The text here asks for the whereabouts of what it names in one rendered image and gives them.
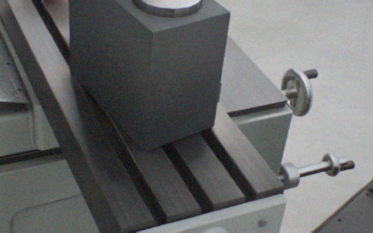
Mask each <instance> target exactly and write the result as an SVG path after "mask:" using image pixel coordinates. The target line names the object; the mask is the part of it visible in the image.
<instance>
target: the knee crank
mask: <svg viewBox="0 0 373 233"><path fill-rule="evenodd" d="M354 168H355V163H354V161H353V160H350V161H348V159H347V158H346V157H345V156H342V157H337V156H336V155H334V154H333V153H326V154H324V156H323V158H322V162H319V163H316V164H311V165H308V166H303V167H300V168H297V167H296V166H295V165H294V164H293V163H292V162H290V161H289V162H287V163H284V164H281V167H280V171H279V175H278V178H279V179H280V180H281V182H282V183H283V185H284V186H285V189H284V190H289V189H292V188H296V187H298V185H299V183H300V178H301V177H306V176H309V175H314V174H316V173H322V172H325V173H326V174H327V175H328V176H330V177H335V176H336V175H338V174H339V172H343V171H347V170H353V169H354Z"/></svg>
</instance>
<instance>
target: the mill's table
mask: <svg viewBox="0 0 373 233"><path fill-rule="evenodd" d="M0 20H1V22H2V24H3V26H4V28H5V30H6V33H7V34H8V37H9V39H10V41H11V42H12V44H13V46H14V49H15V51H16V53H17V55H18V58H19V60H20V62H21V64H22V66H23V69H24V71H25V73H26V75H27V78H28V80H29V82H30V84H31V86H32V89H33V91H34V93H35V95H36V96H37V98H38V100H39V102H40V104H41V107H42V109H43V111H44V113H45V116H46V118H47V120H48V122H49V124H50V127H51V129H52V131H53V133H54V136H55V138H56V140H57V142H58V144H59V147H60V149H61V151H62V152H63V154H64V156H65V158H66V160H67V163H68V165H69V167H70V169H71V171H72V173H73V176H74V178H75V180H76V182H77V185H78V187H79V189H80V191H81V193H82V196H83V198H84V200H85V202H86V205H87V206H88V207H89V209H90V211H91V215H92V217H93V219H94V220H95V223H96V225H97V227H98V229H99V231H100V233H279V232H280V228H281V224H282V220H283V217H284V211H285V208H286V203H287V200H286V199H285V197H284V196H283V194H284V189H285V186H284V185H283V183H282V182H281V180H280V179H279V178H278V177H277V176H276V174H275V173H274V172H273V170H272V169H271V168H270V167H269V166H268V165H267V164H266V163H265V160H263V158H262V157H261V156H260V154H259V153H258V152H257V151H256V150H255V148H254V147H253V146H252V144H251V143H250V142H249V141H248V140H247V138H246V136H245V135H244V134H243V133H242V132H241V131H240V130H239V128H238V127H237V126H236V124H235V123H234V122H233V121H232V120H231V118H230V117H229V116H228V114H227V113H226V111H225V110H224V109H223V108H222V106H221V105H220V104H219V103H218V106H217V111H216V116H215V121H214V126H213V127H212V128H208V129H206V130H203V131H200V132H198V133H195V134H192V135H189V136H186V137H185V138H183V139H179V140H177V141H174V142H171V143H169V144H165V145H162V146H159V147H157V148H154V149H152V150H148V151H143V150H142V148H141V147H139V146H138V145H137V144H136V143H135V142H134V141H133V139H132V138H131V137H130V136H129V135H128V134H127V133H126V132H125V131H124V130H123V128H122V127H121V126H120V125H119V124H118V123H117V122H116V121H115V120H114V119H113V118H112V117H111V116H110V115H109V114H108V113H107V111H106V110H105V109H104V108H103V107H102V106H101V105H100V104H99V103H98V102H97V101H96V100H95V98H94V97H93V96H92V95H91V94H90V93H88V92H87V91H86V90H85V87H84V86H83V85H82V84H81V83H80V82H79V81H78V80H77V79H76V78H75V77H74V76H73V75H72V74H71V72H70V33H69V0H0Z"/></svg>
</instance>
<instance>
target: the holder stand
mask: <svg viewBox="0 0 373 233"><path fill-rule="evenodd" d="M230 17H231V13H230V11H229V10H227V9H226V8H225V7H223V6H222V5H220V4H219V3H218V2H215V0H69V33H70V72H71V74H72V75H73V76H74V77H75V78H76V79H77V80H78V81H79V82H80V83H81V84H82V85H83V86H84V87H85V90H86V91H87V92H88V93H90V94H91V95H92V96H93V97H94V98H95V100H96V101H97V102H98V103H99V104H100V105H101V106H102V107H103V108H104V109H105V110H106V111H107V113H108V114H109V115H110V116H111V117H112V118H113V119H114V120H115V121H116V122H117V123H118V124H119V125H120V126H121V127H122V128H123V130H124V131H125V132H126V133H127V134H128V135H129V136H130V137H131V138H132V139H133V141H134V142H135V143H136V144H137V145H138V146H139V147H141V148H142V150H143V151H148V150H152V149H154V148H157V147H159V146H162V145H165V144H169V143H171V142H174V141H177V140H179V139H183V138H185V137H187V136H189V135H192V134H195V133H198V132H200V131H203V130H206V129H208V128H212V127H213V126H214V121H215V116H216V111H217V106H218V98H219V93H220V85H221V76H222V71H223V62H224V57H225V49H226V44H227V35H228V31H229V22H230Z"/></svg>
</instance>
